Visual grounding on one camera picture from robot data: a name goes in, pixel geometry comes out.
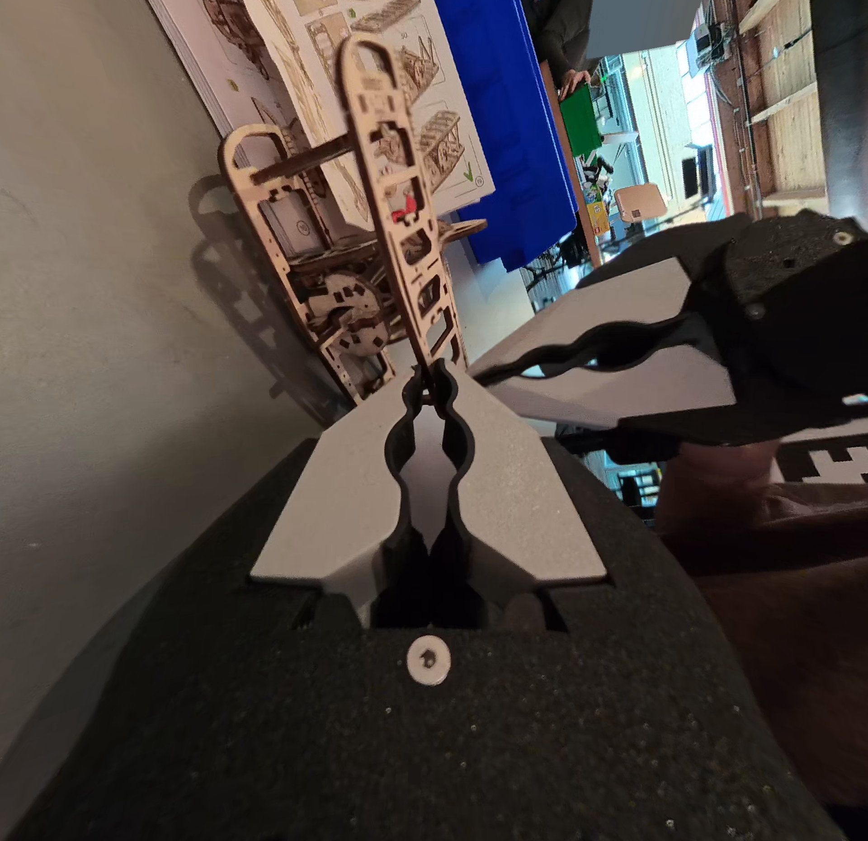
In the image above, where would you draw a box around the person's right hand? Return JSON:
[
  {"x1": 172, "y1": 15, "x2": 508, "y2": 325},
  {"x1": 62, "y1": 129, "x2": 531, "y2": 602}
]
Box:
[{"x1": 654, "y1": 440, "x2": 781, "y2": 540}]

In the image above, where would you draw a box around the blue plastic bin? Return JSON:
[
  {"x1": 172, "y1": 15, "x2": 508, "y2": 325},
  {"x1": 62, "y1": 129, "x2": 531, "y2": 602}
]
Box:
[{"x1": 424, "y1": 0, "x2": 579, "y2": 273}]

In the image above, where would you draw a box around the wooden airplane model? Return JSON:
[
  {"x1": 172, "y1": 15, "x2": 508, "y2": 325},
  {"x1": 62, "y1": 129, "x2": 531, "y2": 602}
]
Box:
[{"x1": 218, "y1": 126, "x2": 489, "y2": 408}]

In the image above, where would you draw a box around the green plastic bin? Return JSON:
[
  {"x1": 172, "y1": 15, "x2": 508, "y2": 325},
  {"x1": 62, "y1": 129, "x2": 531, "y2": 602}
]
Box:
[{"x1": 559, "y1": 84, "x2": 604, "y2": 159}]

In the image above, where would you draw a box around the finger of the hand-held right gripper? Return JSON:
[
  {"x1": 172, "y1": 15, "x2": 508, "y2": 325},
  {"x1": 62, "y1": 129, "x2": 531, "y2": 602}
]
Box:
[
  {"x1": 468, "y1": 216, "x2": 740, "y2": 382},
  {"x1": 473, "y1": 333, "x2": 740, "y2": 428}
]

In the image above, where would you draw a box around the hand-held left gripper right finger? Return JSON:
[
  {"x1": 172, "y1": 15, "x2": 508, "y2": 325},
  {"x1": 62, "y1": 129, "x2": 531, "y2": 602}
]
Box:
[{"x1": 433, "y1": 360, "x2": 608, "y2": 628}]

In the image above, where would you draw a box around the person's brown clothing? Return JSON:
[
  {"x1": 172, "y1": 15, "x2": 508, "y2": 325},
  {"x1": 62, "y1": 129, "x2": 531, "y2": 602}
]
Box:
[{"x1": 654, "y1": 482, "x2": 868, "y2": 815}]

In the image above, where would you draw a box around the black rectangular duct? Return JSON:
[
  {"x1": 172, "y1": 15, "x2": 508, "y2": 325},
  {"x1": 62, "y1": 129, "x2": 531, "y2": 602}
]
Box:
[{"x1": 810, "y1": 0, "x2": 868, "y2": 225}]

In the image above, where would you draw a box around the wooden slotted wing piece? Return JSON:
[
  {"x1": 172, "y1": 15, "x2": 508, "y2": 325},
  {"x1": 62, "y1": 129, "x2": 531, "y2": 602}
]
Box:
[{"x1": 337, "y1": 33, "x2": 467, "y2": 408}]

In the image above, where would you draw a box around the black monitor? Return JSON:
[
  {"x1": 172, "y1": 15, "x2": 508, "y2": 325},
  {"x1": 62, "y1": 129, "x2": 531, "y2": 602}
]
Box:
[{"x1": 680, "y1": 146, "x2": 714, "y2": 201}]

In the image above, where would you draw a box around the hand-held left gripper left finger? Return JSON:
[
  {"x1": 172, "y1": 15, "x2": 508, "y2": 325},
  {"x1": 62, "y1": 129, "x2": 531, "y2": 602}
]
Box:
[{"x1": 250, "y1": 366, "x2": 425, "y2": 626}]

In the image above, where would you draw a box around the tan square box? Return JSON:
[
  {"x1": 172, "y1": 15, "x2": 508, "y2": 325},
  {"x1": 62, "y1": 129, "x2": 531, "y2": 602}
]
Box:
[{"x1": 613, "y1": 183, "x2": 670, "y2": 225}]

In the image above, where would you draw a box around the instruction booklet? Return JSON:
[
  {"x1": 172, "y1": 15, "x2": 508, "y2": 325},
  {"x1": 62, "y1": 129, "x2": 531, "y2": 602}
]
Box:
[{"x1": 132, "y1": 0, "x2": 496, "y2": 235}]

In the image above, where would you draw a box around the grey desk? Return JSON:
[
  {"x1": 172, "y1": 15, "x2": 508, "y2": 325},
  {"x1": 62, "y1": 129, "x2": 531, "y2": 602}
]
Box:
[{"x1": 0, "y1": 0, "x2": 543, "y2": 761}]

